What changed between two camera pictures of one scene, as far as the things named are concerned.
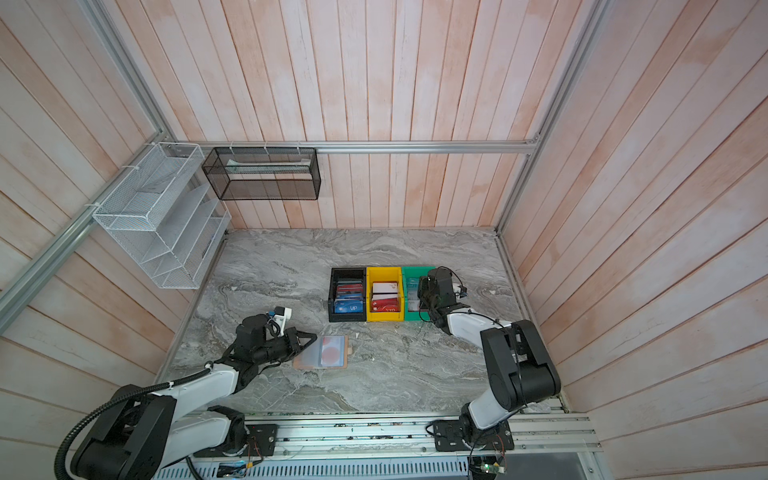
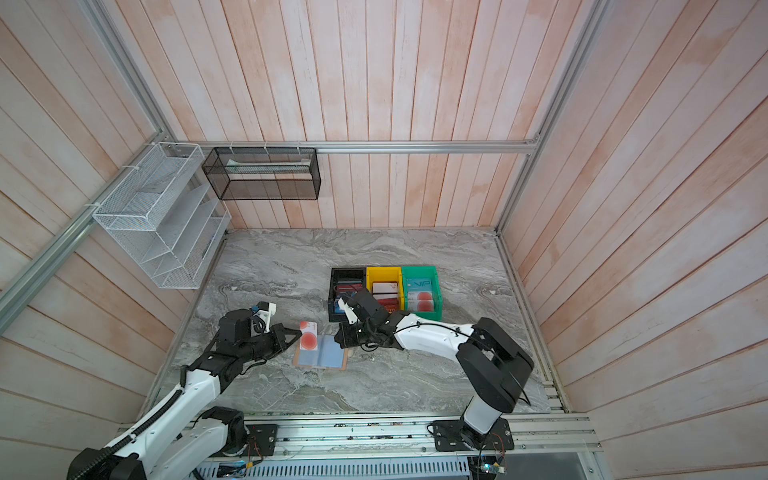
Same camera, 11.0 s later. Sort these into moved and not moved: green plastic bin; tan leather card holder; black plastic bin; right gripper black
Moved: right gripper black
Not moved: green plastic bin; tan leather card holder; black plastic bin
